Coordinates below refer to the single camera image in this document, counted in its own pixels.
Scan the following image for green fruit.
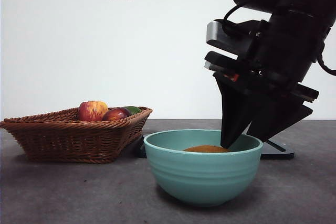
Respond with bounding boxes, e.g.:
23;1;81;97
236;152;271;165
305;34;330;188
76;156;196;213
122;106;142;116

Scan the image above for brown wicker basket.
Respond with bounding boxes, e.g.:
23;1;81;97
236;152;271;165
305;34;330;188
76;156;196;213
0;106;153;164

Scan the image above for round black right arm cable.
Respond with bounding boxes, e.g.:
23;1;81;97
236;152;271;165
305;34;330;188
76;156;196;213
222;3;266;38

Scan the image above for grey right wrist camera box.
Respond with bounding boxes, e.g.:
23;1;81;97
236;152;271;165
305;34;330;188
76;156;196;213
206;19;263;59

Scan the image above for brown kiwifruit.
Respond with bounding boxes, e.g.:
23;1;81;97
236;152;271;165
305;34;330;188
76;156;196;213
183;144;230;153

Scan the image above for black rectangular tray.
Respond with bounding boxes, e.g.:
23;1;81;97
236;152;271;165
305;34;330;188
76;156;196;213
138;134;295;161

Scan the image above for red yellow apple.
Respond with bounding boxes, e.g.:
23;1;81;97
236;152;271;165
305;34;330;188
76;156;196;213
78;100;109;122

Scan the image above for dark red apple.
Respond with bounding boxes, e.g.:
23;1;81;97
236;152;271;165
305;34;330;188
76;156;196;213
101;108;132;122

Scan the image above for teal ceramic bowl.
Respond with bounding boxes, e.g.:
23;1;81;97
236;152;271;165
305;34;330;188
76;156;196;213
143;129;263;207

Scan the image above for black right arm side cable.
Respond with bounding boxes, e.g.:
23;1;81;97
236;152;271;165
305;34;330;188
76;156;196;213
316;48;336;76

